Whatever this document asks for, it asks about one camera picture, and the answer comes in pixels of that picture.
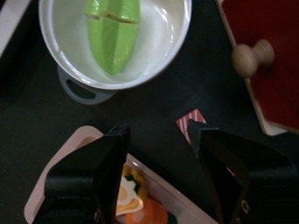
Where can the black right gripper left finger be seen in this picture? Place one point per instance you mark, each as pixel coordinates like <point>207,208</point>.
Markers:
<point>109,172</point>

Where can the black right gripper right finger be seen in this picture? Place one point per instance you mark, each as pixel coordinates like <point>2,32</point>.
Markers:
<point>238,169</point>

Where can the toy fried egg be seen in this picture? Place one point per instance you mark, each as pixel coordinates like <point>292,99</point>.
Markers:
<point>127,194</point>

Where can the pink bento tray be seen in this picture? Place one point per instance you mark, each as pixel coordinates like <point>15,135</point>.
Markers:
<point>62,157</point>

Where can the orange toy food slice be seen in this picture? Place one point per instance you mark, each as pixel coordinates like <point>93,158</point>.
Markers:
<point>150,213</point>

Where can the red white striped packet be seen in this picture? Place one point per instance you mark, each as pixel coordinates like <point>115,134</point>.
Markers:
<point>191,121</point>

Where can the red wooden lid with knob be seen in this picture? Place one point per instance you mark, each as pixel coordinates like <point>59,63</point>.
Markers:
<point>269,64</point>

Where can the green toy vegetable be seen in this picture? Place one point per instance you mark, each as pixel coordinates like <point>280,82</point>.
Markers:
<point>113,35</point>

